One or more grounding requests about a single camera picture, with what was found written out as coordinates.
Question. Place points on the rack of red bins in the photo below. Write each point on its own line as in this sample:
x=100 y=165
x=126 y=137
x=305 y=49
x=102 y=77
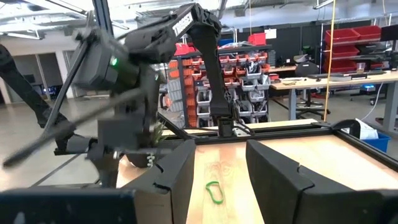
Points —
x=342 y=35

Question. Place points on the wooden workbench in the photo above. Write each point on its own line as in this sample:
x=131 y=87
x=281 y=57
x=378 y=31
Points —
x=326 y=82

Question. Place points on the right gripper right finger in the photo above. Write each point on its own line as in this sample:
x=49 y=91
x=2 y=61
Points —
x=280 y=193

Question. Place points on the white paper sign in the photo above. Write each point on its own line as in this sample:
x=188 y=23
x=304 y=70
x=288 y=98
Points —
x=270 y=33

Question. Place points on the black office chair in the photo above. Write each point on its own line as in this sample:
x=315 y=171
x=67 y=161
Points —
x=306 y=69

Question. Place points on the blue plastic crate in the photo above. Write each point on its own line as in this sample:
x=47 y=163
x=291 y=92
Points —
x=377 y=143

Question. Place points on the parts bin shelving rack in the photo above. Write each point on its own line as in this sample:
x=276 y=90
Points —
x=248 y=84

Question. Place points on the red box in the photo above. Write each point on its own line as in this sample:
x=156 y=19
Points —
x=257 y=39

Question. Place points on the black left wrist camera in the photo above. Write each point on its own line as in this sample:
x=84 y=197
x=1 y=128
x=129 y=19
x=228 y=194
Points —
x=96 y=68

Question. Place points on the potted succulent plant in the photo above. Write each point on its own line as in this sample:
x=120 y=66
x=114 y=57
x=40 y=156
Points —
x=158 y=137

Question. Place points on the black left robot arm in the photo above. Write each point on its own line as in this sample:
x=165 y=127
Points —
x=211 y=62

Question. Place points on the green rubber band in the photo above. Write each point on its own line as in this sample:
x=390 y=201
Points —
x=207 y=187

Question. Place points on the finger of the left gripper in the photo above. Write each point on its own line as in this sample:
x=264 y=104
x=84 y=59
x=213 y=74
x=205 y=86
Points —
x=114 y=169
x=102 y=169

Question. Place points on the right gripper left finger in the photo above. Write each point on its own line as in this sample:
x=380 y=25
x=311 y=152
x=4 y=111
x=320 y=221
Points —
x=177 y=186

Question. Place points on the red storage bin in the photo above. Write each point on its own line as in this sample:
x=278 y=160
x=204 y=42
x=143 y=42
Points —
x=183 y=49

